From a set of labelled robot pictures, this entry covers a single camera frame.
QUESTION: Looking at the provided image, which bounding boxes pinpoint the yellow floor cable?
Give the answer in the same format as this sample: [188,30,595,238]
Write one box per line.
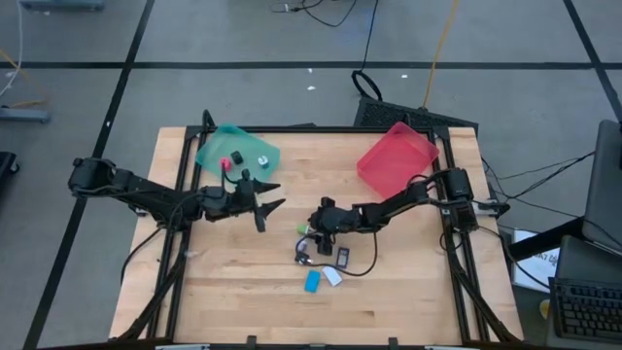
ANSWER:
[0,48,50,109]

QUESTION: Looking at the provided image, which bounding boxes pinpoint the black hanging cable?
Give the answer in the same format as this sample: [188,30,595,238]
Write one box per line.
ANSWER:
[350,0,385,102]

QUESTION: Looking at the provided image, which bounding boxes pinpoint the white paper sheet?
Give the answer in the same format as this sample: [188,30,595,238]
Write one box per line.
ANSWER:
[511,227,561,294]

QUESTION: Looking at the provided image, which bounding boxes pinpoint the black perforated panel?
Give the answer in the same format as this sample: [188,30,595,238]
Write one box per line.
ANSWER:
[353,95,480,132]

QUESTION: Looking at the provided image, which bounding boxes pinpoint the white small box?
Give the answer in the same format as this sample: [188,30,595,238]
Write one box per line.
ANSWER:
[321,264,344,288]

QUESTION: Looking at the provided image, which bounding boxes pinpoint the straight yellow hanging cable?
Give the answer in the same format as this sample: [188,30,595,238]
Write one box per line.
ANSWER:
[421,0,461,109]

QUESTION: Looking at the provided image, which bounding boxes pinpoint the grey floor base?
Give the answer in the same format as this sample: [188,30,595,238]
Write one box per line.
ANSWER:
[0,107,52,124]
[17,0,106,12]

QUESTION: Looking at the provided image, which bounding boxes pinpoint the teal small box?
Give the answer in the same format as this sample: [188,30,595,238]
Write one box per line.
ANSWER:
[303,269,323,295]

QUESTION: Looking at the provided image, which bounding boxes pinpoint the black chair caster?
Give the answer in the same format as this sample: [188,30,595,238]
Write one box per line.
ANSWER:
[0,151,21,177]

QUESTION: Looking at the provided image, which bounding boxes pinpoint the black aluminium table frame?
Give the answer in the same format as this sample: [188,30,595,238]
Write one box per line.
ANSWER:
[109,109,524,344]

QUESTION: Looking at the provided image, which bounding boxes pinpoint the black left wrist camera cable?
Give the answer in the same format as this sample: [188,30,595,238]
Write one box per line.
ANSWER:
[221,167,244,195]

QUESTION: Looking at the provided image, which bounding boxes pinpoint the black floor cables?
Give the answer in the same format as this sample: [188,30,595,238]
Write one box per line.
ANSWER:
[269,0,360,29]

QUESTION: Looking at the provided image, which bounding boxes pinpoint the red translucent plastic bin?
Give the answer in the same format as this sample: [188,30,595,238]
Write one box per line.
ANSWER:
[356,121,441,202]

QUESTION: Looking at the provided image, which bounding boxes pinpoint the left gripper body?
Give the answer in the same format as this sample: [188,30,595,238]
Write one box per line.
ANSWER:
[201,168,267,233]

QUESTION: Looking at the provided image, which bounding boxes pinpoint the white floor cable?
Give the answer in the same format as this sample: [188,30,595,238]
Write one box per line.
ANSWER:
[0,0,25,98]

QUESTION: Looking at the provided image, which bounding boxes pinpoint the grey laptop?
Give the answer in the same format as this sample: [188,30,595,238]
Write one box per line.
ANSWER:
[581,119,622,254]

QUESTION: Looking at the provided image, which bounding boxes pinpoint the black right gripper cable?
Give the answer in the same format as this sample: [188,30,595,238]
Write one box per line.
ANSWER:
[310,231,379,278]

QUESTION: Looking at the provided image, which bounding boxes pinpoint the black keyboard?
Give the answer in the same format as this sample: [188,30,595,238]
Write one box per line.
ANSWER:
[547,275,622,345]

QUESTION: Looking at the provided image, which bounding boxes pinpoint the green translucent plastic bin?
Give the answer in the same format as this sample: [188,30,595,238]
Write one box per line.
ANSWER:
[194,122,282,184]

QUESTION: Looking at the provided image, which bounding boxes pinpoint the black desk bar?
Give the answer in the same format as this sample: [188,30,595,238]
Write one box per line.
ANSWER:
[507,216,584,263]

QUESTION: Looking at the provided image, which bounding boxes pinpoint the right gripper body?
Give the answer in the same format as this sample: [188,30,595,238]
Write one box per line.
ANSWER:
[309,196,363,257]

